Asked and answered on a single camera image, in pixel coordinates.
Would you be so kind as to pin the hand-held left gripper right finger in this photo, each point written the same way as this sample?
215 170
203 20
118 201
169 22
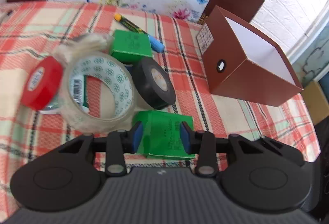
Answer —
185 138

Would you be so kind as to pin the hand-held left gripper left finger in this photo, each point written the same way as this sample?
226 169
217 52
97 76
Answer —
136 136

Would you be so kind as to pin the green cardboard box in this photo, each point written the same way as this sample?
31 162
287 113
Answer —
129 43
160 134

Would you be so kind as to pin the black tape roll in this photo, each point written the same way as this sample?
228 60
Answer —
146 80

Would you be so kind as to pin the clear packing tape roll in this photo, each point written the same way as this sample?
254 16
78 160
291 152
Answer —
123 80

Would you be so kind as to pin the brown box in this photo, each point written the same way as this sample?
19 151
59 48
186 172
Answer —
223 70

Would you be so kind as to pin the red plaid blanket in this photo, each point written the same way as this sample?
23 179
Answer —
182 41

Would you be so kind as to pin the red tape roll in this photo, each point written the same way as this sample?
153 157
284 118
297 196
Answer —
43 85

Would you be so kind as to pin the crumpled clear plastic wrapper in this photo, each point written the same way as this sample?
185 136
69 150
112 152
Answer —
82 44

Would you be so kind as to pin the black marker with blue cap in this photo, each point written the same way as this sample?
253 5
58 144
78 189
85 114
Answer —
129 24

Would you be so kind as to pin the tan cardboard box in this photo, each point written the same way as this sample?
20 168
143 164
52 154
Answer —
317 100

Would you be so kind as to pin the frosted glass door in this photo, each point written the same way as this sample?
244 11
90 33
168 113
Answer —
314 49

